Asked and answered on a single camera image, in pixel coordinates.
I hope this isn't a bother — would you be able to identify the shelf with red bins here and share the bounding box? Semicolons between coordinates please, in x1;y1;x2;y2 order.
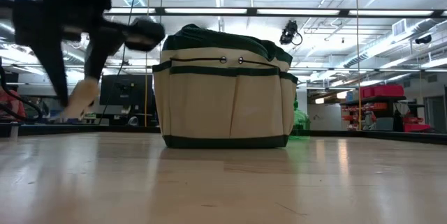
339;83;434;133

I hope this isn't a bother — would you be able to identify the black ceiling camera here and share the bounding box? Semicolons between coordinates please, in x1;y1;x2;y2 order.
278;20;304;47
414;33;433;45

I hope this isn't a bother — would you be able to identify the black aluminium frame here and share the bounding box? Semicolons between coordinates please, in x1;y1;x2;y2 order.
0;6;447;145

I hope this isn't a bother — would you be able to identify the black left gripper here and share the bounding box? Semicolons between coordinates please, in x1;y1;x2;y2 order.
12;0;166;108

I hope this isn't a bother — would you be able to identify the black monitor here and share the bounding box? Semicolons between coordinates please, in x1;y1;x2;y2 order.
98;73;154;107

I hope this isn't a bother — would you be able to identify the long black cable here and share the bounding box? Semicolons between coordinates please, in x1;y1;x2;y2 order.
98;0;140;124

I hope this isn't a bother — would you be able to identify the green spray bottle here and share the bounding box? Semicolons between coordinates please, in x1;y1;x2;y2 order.
288;93;312;137

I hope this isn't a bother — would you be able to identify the cream and green gardening bag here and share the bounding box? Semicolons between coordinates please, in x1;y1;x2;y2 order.
152;23;299;149

